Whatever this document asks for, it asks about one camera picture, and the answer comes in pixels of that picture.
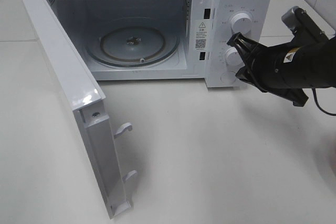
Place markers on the white microwave oven body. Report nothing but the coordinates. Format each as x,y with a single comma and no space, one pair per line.
77,16

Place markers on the upper white power knob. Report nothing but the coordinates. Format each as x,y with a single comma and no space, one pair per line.
241,22

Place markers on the round white door button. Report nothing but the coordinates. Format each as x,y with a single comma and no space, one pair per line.
228,79

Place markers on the warning label sticker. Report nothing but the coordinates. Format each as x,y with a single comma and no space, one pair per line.
201,33

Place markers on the lower white timer knob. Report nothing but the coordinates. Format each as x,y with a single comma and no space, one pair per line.
232,57

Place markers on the white microwave door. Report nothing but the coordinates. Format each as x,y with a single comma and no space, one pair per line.
84,101

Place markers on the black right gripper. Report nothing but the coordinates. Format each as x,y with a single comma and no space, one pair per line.
284,70

